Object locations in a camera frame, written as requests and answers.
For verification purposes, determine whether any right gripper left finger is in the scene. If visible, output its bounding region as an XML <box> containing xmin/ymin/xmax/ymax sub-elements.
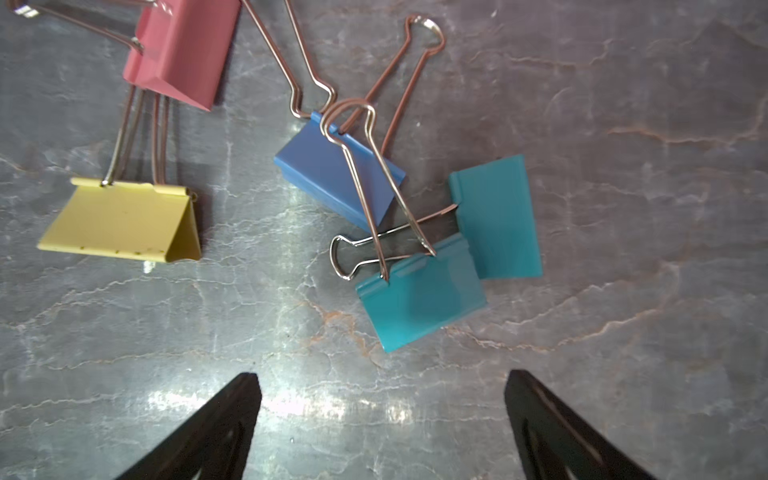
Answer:
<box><xmin>120</xmin><ymin>372</ymin><xmax>262</xmax><ymax>479</ymax></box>

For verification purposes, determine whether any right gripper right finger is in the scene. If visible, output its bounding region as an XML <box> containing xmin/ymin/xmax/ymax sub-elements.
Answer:
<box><xmin>504</xmin><ymin>369</ymin><xmax>653</xmax><ymax>479</ymax></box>

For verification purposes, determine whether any teal binder clip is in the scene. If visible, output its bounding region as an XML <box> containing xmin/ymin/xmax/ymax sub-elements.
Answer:
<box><xmin>329</xmin><ymin>155</ymin><xmax>542</xmax><ymax>284</ymax></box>
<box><xmin>320</xmin><ymin>98</ymin><xmax>489</xmax><ymax>354</ymax></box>

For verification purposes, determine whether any yellow binder clip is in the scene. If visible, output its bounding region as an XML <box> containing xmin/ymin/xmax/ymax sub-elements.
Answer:
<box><xmin>36</xmin><ymin>83</ymin><xmax>203</xmax><ymax>264</ymax></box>

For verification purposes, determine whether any blue binder clip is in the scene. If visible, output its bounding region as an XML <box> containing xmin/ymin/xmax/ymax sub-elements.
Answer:
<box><xmin>274</xmin><ymin>14</ymin><xmax>446</xmax><ymax>230</ymax></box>

